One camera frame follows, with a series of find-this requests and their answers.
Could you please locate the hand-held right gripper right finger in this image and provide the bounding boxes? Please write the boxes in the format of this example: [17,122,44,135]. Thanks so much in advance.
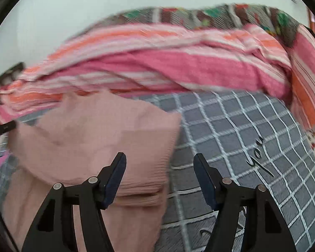
[193,153,297,252]

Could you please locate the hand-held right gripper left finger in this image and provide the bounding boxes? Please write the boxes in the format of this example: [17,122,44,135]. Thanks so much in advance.
[21,152,127,252]

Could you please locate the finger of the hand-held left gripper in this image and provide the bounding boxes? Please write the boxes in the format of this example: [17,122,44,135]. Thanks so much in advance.
[0,121,17,139]

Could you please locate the pink ribbed garment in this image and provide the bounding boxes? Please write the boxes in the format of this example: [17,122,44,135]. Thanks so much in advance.
[3,91,183,252]

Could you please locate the dark wooden headboard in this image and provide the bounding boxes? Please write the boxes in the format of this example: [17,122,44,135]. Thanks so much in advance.
[0,62,25,97]

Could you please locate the grey checked blanket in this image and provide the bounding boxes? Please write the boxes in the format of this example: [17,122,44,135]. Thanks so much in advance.
[0,91,315,252]

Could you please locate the pink orange striped blanket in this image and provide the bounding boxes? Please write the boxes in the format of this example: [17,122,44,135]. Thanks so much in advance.
[0,22,315,129]

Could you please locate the brown floral patterned pillow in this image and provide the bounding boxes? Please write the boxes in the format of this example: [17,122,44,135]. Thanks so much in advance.
[105,3,305,45]

